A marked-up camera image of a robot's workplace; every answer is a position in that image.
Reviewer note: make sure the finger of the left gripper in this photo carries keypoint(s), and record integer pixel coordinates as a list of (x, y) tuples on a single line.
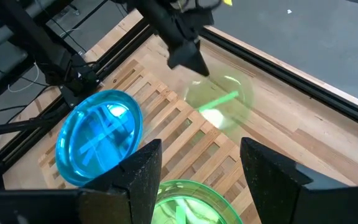
[(200, 59), (180, 56)]

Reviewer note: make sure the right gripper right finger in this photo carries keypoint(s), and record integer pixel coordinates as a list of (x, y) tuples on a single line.
[(284, 199)]

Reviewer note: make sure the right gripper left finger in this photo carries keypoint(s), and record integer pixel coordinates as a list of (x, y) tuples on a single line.
[(113, 199)]

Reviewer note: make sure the green translucent plastic plate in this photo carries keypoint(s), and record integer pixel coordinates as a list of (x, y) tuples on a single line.
[(225, 109)]

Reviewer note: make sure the blue plate with cross mark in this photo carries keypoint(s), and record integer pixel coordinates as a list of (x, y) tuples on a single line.
[(98, 137)]

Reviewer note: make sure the green plate with stripe mark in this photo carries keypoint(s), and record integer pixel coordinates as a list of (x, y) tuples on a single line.
[(191, 208)]

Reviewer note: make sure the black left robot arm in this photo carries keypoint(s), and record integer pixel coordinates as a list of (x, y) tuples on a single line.
[(42, 46)]

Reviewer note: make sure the wooden slatted shelf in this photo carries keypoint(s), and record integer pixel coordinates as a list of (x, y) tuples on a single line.
[(225, 158)]

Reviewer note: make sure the black aluminium table frame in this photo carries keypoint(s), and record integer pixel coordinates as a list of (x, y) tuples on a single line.
[(291, 71)]

